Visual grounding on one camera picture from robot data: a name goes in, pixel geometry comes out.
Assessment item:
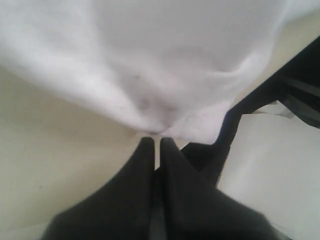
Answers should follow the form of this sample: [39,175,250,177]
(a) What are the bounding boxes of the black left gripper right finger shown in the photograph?
[160,138,275,240]

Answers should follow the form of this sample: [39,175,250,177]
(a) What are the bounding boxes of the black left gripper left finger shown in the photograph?
[43,137,155,240]

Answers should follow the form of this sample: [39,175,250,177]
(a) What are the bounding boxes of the white t-shirt red Chinese logo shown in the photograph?
[0,0,320,144]

